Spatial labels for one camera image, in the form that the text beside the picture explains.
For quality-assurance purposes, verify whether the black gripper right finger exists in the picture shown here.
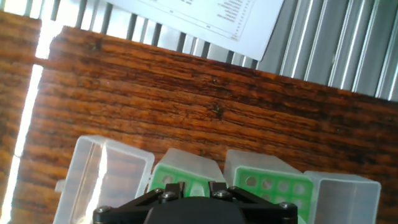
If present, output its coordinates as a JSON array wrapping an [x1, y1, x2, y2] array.
[[208, 181, 299, 224]]

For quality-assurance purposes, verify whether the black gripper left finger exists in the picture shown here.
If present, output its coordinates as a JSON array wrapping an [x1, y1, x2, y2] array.
[[93, 182, 186, 224]]

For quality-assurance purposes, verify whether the clear box with green rack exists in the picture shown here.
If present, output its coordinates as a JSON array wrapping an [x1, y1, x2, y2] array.
[[52, 134, 226, 224], [223, 149, 382, 224]]

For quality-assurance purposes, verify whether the brown wooden board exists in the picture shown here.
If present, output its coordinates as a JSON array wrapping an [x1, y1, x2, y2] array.
[[0, 11, 398, 224]]

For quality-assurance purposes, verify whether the printed white paper sheet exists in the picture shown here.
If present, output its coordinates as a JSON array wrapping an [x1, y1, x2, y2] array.
[[105, 0, 285, 62]]

